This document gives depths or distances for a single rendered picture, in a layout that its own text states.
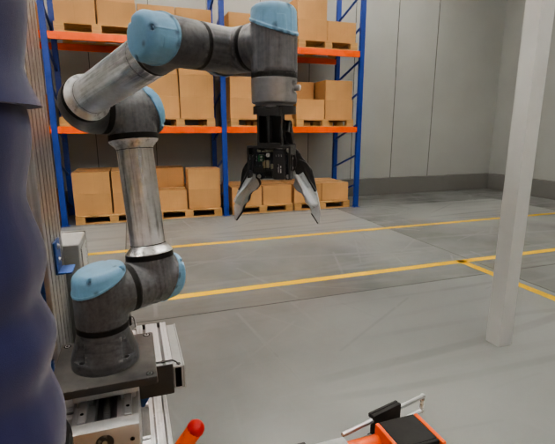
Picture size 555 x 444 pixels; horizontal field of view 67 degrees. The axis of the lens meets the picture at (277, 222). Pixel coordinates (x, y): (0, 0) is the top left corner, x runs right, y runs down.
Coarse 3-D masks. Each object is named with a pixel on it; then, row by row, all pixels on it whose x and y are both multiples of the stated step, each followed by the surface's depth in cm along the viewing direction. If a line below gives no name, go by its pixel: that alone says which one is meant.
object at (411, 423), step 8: (408, 416) 72; (416, 416) 72; (376, 424) 70; (384, 424) 70; (392, 424) 70; (400, 424) 70; (408, 424) 70; (416, 424) 70; (424, 424) 70; (376, 432) 70; (384, 432) 68; (392, 432) 68; (400, 432) 68; (408, 432) 68; (416, 432) 68; (424, 432) 68; (432, 432) 68; (384, 440) 68; (392, 440) 66; (400, 440) 66; (408, 440) 66; (416, 440) 66; (424, 440) 66; (432, 440) 66; (440, 440) 66
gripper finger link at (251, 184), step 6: (246, 180) 74; (252, 180) 73; (258, 180) 74; (246, 186) 72; (252, 186) 74; (258, 186) 74; (240, 192) 71; (246, 192) 74; (252, 192) 76; (234, 198) 71; (240, 198) 74; (246, 198) 75; (234, 204) 76; (240, 204) 75; (234, 210) 76; (240, 210) 76; (234, 216) 76
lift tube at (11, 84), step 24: (0, 0) 36; (24, 0) 40; (0, 24) 36; (24, 24) 40; (0, 48) 37; (24, 48) 41; (0, 72) 37; (24, 72) 41; (0, 96) 36; (24, 96) 39
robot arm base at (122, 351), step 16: (128, 320) 99; (80, 336) 94; (96, 336) 93; (112, 336) 94; (128, 336) 98; (80, 352) 94; (96, 352) 93; (112, 352) 94; (128, 352) 98; (80, 368) 93; (96, 368) 93; (112, 368) 94
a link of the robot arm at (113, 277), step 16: (80, 272) 94; (96, 272) 93; (112, 272) 93; (128, 272) 98; (80, 288) 91; (96, 288) 91; (112, 288) 93; (128, 288) 96; (80, 304) 92; (96, 304) 91; (112, 304) 93; (128, 304) 96; (80, 320) 93; (96, 320) 92; (112, 320) 94
